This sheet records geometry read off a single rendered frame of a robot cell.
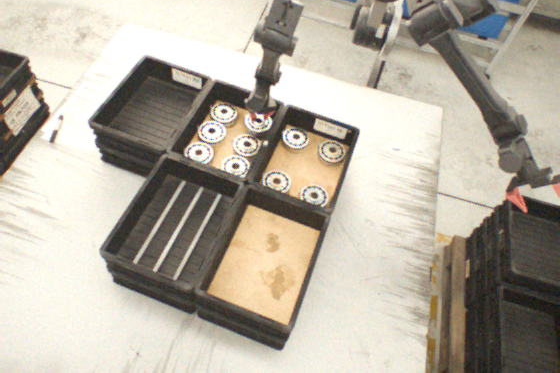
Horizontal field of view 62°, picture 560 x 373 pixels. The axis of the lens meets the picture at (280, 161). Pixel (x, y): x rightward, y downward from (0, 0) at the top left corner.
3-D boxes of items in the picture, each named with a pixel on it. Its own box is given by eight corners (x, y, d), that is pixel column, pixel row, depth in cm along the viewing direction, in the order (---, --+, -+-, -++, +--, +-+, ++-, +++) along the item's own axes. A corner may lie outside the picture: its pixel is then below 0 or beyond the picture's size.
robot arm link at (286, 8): (308, 10, 108) (269, -6, 107) (289, 59, 117) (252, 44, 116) (329, -43, 142) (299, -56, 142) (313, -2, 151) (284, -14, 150)
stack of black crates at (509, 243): (464, 236, 242) (507, 190, 206) (521, 253, 240) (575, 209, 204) (462, 309, 218) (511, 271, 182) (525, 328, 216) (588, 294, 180)
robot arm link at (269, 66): (301, 32, 115) (260, 16, 115) (292, 53, 115) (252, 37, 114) (285, 71, 158) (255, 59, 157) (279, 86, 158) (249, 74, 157)
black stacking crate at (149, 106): (148, 76, 192) (144, 55, 183) (213, 99, 189) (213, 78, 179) (93, 144, 169) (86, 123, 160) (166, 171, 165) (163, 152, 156)
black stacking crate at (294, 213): (244, 202, 162) (246, 184, 153) (324, 232, 158) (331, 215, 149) (193, 306, 138) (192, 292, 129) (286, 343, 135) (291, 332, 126)
